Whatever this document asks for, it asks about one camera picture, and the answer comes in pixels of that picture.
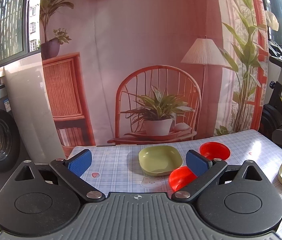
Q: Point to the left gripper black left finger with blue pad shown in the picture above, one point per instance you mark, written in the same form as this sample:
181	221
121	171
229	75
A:
70	172

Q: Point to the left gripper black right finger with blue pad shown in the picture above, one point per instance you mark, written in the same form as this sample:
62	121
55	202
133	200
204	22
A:
206	172

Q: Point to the red bowl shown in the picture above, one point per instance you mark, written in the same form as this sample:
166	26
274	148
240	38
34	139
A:
212	150
180	178

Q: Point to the blue plaid tablecloth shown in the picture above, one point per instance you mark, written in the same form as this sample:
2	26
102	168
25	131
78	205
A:
117	168

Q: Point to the green square plate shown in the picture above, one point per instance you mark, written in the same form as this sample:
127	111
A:
159	160

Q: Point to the black exercise bike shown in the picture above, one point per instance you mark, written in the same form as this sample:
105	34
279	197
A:
271	118

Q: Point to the printed room backdrop cloth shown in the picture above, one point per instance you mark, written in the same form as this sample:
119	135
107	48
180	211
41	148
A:
118	70

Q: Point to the window with dark frame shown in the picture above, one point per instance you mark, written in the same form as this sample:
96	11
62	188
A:
4	22

